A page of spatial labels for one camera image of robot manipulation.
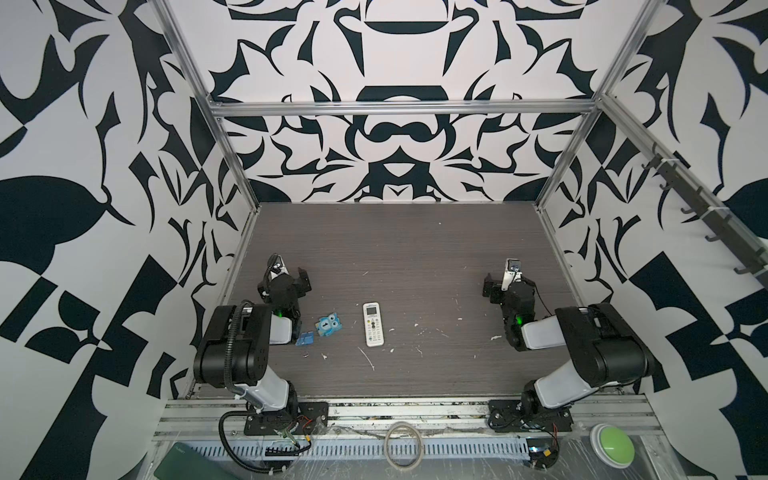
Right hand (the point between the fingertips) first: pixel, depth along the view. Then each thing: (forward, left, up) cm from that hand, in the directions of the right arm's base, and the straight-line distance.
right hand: (509, 273), depth 93 cm
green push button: (-43, -13, -5) cm, 45 cm away
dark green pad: (-46, +84, -4) cm, 95 cm away
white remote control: (-14, +41, -4) cm, 44 cm away
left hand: (+1, +69, +3) cm, 69 cm away
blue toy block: (-14, +54, -4) cm, 56 cm away
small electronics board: (-44, +2, -7) cm, 45 cm away
